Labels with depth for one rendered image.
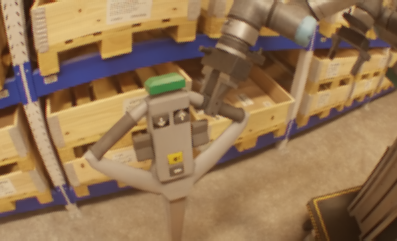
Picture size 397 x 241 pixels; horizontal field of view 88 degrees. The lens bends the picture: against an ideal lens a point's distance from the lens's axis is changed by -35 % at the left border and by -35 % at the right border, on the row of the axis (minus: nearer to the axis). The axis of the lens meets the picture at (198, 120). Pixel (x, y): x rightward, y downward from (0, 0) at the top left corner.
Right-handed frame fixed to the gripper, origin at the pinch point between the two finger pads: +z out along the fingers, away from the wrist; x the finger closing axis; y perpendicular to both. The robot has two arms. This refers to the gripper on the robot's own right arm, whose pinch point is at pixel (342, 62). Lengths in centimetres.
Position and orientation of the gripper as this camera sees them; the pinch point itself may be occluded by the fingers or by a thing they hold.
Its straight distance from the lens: 99.0
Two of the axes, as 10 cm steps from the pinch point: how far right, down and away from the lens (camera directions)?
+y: 8.5, 2.3, 4.7
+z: -4.3, 8.1, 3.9
